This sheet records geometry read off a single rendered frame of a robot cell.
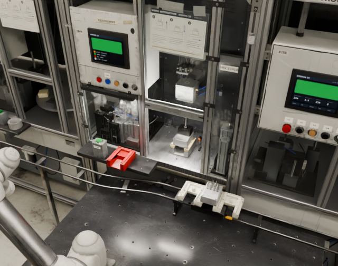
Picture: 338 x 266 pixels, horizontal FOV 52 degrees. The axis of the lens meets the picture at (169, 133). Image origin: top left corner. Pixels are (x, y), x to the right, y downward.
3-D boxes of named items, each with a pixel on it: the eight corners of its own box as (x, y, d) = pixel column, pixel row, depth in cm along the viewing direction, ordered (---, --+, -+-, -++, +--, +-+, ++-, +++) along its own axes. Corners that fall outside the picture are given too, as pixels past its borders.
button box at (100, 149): (93, 156, 231) (91, 141, 224) (100, 149, 237) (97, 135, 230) (103, 159, 228) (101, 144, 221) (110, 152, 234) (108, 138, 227)
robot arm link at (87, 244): (113, 256, 189) (109, 229, 176) (94, 285, 175) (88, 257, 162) (87, 246, 194) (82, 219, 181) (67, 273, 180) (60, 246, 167)
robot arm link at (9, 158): (-2, 151, 168) (-26, 168, 157) (11, 135, 156) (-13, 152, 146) (18, 170, 170) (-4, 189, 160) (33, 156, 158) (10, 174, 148)
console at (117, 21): (77, 84, 216) (65, 7, 189) (103, 66, 237) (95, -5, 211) (138, 97, 202) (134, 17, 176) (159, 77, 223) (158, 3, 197)
